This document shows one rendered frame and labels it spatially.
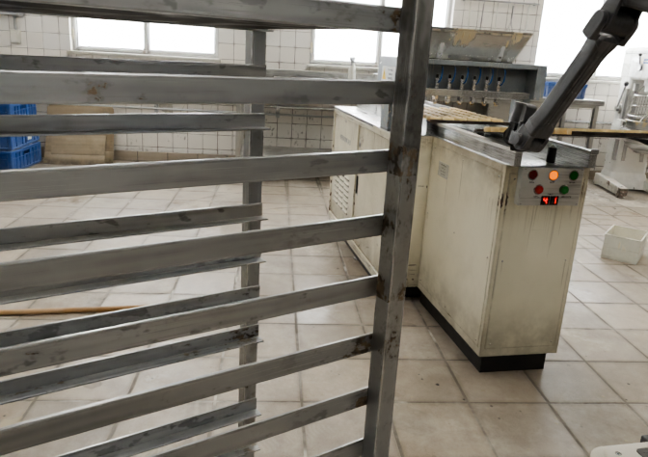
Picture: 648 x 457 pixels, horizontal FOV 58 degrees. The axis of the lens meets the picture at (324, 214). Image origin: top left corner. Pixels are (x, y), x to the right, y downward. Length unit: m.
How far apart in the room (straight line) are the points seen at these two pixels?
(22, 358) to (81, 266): 0.11
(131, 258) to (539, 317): 1.96
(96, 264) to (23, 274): 0.07
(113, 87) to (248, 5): 0.17
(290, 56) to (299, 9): 5.29
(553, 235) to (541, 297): 0.25
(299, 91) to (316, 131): 5.36
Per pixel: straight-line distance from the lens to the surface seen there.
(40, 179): 0.62
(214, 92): 0.65
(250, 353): 1.31
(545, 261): 2.34
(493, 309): 2.32
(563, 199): 2.26
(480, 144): 2.35
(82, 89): 0.61
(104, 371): 1.20
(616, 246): 4.17
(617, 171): 6.56
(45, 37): 6.38
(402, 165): 0.77
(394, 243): 0.79
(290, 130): 6.04
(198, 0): 0.64
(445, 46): 2.81
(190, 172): 0.65
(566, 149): 2.39
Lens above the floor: 1.19
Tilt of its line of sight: 16 degrees down
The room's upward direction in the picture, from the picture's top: 3 degrees clockwise
